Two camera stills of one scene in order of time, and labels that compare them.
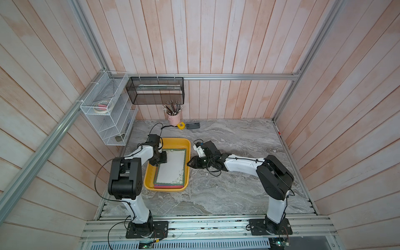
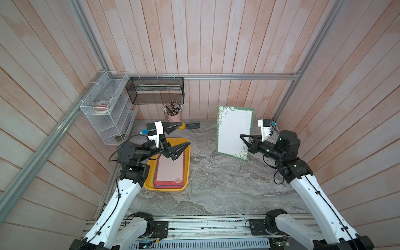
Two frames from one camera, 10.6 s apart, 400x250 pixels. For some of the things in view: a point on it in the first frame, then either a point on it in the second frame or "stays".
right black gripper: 196,164 -> 257,144
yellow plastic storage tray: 170,143 stays
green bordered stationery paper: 173,172 -> 232,122
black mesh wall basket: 156,90 stays
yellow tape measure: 181,125 stays
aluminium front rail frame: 212,232 stays
